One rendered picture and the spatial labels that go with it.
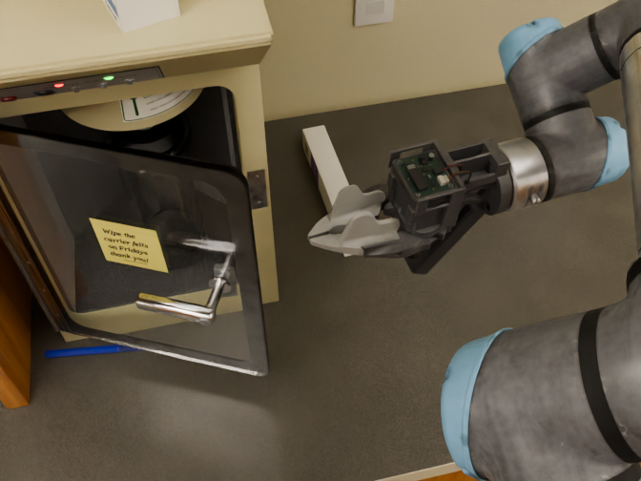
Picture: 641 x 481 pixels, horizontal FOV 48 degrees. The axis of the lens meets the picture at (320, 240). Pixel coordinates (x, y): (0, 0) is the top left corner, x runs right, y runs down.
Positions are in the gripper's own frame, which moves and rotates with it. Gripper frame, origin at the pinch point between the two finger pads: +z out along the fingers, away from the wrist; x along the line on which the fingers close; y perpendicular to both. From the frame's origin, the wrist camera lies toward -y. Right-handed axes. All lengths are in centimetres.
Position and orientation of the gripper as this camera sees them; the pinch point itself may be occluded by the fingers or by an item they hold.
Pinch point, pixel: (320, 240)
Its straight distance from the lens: 74.9
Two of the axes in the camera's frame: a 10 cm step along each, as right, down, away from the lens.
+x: 3.4, 7.7, -5.4
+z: -9.4, 2.6, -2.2
